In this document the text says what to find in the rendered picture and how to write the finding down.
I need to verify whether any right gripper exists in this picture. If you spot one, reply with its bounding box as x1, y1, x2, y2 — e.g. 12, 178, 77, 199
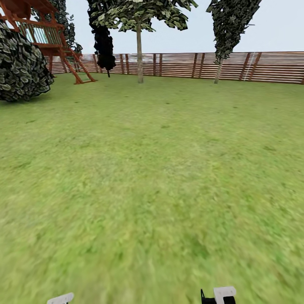
201, 289, 235, 304

